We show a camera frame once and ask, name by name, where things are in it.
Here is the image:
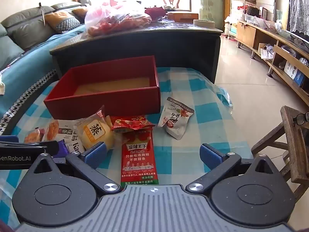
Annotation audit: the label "pale patterned curtain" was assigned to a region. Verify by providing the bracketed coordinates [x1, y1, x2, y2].
[198, 0, 225, 29]

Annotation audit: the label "white duck meat pouch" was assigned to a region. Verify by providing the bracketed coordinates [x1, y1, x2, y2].
[157, 97, 195, 141]

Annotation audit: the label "white plastic bag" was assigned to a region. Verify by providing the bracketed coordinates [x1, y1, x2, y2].
[261, 44, 276, 60]

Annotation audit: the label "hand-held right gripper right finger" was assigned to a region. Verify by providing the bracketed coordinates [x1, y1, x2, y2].
[186, 143, 282, 196]

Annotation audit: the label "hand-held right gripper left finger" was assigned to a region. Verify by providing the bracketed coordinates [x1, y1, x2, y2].
[26, 142, 121, 196]

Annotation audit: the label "blue checkered tablecloth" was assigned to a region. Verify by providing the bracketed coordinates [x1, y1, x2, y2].
[0, 66, 254, 224]

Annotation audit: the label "crinkled red snack packet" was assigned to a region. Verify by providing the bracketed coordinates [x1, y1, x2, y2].
[106, 115, 155, 134]

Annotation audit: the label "long red spicy strip packet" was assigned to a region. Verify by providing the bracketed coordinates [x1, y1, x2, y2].
[120, 129, 160, 191]

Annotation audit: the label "green pillow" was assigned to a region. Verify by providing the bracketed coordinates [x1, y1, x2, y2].
[12, 22, 57, 50]

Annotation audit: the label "wooden media cabinet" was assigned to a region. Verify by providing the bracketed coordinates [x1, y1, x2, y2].
[235, 20, 309, 107]

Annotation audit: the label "red cloth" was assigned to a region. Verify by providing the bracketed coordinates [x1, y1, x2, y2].
[144, 7, 167, 21]

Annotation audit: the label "dark coffee table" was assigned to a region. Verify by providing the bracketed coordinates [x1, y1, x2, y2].
[49, 17, 224, 84]

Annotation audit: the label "slim metal rod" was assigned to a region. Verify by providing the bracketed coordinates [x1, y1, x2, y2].
[39, 2, 46, 26]

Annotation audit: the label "red cardboard box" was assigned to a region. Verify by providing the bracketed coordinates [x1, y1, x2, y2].
[43, 55, 162, 121]

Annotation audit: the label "white bread packet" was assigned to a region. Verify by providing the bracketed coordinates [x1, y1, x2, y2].
[43, 119, 81, 143]

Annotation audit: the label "grey-green sofa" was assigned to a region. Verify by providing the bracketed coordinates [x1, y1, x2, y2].
[0, 1, 88, 70]

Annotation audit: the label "blue and white box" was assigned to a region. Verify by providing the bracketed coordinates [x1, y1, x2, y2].
[284, 61, 305, 87]

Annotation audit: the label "purple snack packet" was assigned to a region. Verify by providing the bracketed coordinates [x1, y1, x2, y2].
[52, 140, 70, 157]

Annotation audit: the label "plain orange cushion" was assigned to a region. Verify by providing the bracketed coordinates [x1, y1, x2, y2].
[72, 7, 88, 20]

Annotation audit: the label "dark woven basket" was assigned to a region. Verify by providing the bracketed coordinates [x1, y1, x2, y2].
[245, 5, 260, 17]

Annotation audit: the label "clear brown bun packet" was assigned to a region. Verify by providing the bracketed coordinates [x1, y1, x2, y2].
[24, 128, 46, 143]

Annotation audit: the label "clear bag of red snacks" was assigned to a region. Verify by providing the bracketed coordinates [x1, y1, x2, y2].
[84, 0, 152, 37]

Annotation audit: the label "yellow steamed cake packet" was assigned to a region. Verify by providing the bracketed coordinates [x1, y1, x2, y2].
[74, 105, 116, 151]

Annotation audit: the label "orange cardboard box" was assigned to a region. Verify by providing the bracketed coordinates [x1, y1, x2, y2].
[167, 12, 199, 21]

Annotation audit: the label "weathered wooden stool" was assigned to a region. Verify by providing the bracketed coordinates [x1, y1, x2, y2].
[251, 105, 309, 199]

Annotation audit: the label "white lace cover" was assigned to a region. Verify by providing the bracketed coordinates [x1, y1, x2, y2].
[288, 0, 309, 33]

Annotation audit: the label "orange houndstooth cushion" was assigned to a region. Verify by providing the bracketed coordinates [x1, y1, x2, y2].
[45, 11, 81, 33]

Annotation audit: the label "black eyeglasses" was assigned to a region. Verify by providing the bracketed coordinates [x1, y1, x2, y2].
[293, 111, 309, 126]

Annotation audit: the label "beige tape roll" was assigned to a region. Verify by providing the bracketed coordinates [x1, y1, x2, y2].
[193, 19, 215, 28]

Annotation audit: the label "teal blanket with houndstooth trim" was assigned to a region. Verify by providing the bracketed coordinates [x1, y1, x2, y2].
[0, 24, 90, 136]

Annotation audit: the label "light blue plastic bag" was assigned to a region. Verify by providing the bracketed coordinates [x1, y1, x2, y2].
[214, 85, 233, 108]

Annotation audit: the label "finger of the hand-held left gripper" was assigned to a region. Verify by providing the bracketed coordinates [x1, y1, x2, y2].
[0, 141, 60, 156]
[0, 135, 19, 143]

